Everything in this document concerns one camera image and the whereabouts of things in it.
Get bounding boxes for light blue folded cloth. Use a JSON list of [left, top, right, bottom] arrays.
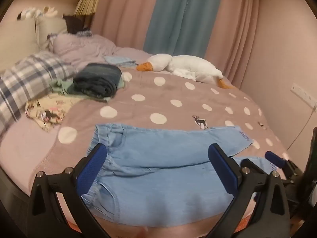
[[103, 55, 138, 67]]

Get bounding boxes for pink duvet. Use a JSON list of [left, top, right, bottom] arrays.
[[53, 33, 117, 66]]

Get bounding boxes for light blue denim pants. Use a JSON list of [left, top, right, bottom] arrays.
[[80, 123, 278, 228]]

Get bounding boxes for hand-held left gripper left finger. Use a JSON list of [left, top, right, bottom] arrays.
[[27, 143, 111, 238]]

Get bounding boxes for pink curtain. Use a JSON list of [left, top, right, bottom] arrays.
[[205, 0, 261, 88], [92, 0, 164, 52]]

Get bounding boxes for brown polka dot blanket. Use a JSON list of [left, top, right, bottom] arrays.
[[27, 68, 291, 230]]

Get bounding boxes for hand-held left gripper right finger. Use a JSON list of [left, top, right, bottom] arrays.
[[205, 143, 291, 238]]

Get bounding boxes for white wall outlet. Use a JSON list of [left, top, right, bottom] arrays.
[[290, 82, 317, 110]]

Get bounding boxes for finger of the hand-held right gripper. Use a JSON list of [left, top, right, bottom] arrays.
[[264, 151, 289, 171]]

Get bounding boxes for dark folded jeans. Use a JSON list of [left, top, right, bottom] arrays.
[[73, 63, 122, 98]]

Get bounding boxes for plaid pillow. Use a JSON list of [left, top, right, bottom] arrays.
[[0, 52, 76, 135]]

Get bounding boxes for cream cartoon print cloth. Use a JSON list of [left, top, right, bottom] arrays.
[[25, 96, 82, 132]]

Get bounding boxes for blue curtain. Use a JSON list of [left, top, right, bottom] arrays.
[[143, 0, 224, 59]]

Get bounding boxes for green folded garment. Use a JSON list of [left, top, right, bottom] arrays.
[[50, 78, 125, 103]]

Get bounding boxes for pink bed sheet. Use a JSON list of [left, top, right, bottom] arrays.
[[0, 46, 156, 196]]

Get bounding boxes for white goose plush toy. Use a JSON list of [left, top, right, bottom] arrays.
[[136, 54, 234, 90]]

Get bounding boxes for white cable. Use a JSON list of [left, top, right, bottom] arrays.
[[288, 104, 317, 150]]

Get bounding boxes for cream padded headboard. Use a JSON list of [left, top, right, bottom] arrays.
[[0, 17, 68, 63]]

